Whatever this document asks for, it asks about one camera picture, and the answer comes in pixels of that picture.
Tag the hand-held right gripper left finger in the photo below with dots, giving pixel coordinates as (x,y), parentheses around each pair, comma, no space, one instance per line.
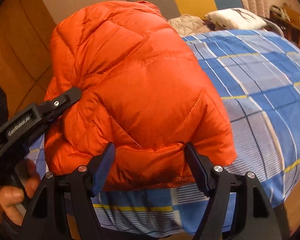
(103,170)

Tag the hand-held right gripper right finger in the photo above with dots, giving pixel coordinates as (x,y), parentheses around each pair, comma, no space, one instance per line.
(198,167)

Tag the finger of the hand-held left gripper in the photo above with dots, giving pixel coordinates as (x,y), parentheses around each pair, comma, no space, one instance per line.
(62,102)

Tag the orange down jacket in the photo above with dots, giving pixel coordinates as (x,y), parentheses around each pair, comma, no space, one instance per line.
(140,92)

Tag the person's left hand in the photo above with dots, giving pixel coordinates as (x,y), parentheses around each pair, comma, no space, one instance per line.
(10,200)

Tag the blue plaid bed sheet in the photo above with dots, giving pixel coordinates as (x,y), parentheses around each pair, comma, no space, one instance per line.
(260,92)

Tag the beige quilted cloth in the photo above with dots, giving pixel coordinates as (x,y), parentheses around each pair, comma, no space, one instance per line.
(187,25)

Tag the white pillow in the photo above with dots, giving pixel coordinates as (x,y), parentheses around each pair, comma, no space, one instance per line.
(236,18)

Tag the grey yellow blue headboard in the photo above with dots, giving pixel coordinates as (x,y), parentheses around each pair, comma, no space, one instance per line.
(190,0)

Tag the wooden bedside table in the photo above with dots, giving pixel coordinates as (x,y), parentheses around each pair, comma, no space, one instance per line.
(291,25)

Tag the white metal frame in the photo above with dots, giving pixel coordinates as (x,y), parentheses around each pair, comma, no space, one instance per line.
(275,26)

